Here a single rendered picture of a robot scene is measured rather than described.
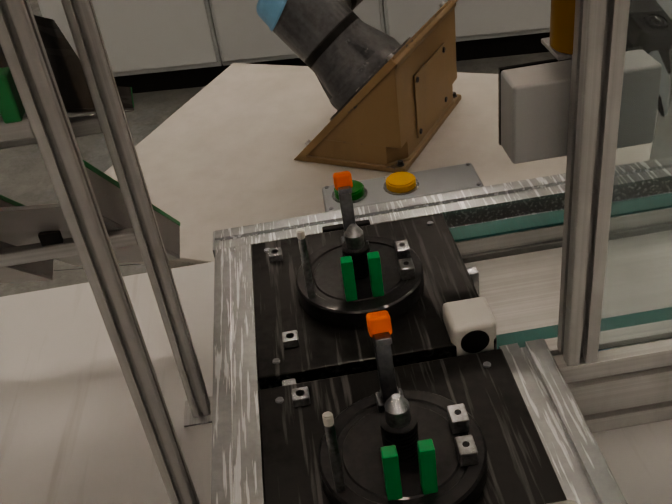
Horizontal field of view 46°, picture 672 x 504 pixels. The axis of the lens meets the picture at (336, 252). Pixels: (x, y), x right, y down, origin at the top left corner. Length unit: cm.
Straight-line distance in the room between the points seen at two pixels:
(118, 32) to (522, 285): 329
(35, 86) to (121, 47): 354
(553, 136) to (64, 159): 38
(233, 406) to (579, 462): 32
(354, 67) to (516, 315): 55
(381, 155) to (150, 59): 284
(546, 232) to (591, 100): 40
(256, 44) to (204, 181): 259
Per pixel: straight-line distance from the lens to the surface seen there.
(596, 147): 68
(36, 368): 109
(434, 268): 90
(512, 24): 393
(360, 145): 132
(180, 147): 152
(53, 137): 56
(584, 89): 64
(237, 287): 94
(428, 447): 62
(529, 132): 68
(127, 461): 92
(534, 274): 98
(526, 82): 66
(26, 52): 53
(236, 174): 138
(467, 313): 81
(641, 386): 85
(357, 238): 84
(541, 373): 79
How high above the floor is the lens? 151
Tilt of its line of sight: 35 degrees down
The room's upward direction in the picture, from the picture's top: 8 degrees counter-clockwise
